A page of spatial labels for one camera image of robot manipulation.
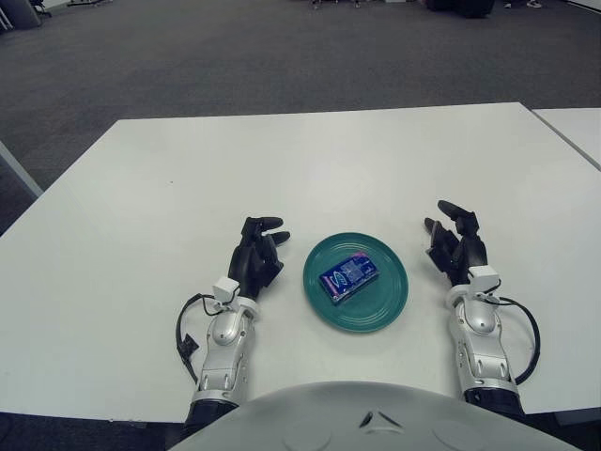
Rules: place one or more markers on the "teal green round plate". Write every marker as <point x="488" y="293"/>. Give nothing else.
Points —
<point x="375" y="310"/>

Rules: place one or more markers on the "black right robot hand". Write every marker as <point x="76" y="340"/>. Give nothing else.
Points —
<point x="465" y="249"/>

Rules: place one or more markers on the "adjacent white table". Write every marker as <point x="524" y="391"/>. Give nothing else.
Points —
<point x="575" y="129"/>

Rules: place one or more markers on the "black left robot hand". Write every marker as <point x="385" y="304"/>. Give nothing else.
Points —
<point x="249" y="263"/>

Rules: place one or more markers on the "blue gum box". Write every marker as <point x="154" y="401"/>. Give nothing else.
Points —
<point x="347" y="277"/>

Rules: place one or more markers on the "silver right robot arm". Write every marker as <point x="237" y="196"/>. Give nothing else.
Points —
<point x="481" y="329"/>

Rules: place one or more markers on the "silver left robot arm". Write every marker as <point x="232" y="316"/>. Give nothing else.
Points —
<point x="225" y="331"/>

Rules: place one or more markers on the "silver robot torso shell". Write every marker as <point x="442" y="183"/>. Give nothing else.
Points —
<point x="375" y="423"/>

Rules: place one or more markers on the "dark background furniture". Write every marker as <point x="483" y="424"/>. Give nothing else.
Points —
<point x="462" y="5"/>

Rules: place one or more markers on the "pair of shoes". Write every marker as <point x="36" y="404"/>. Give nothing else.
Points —
<point x="530" y="4"/>

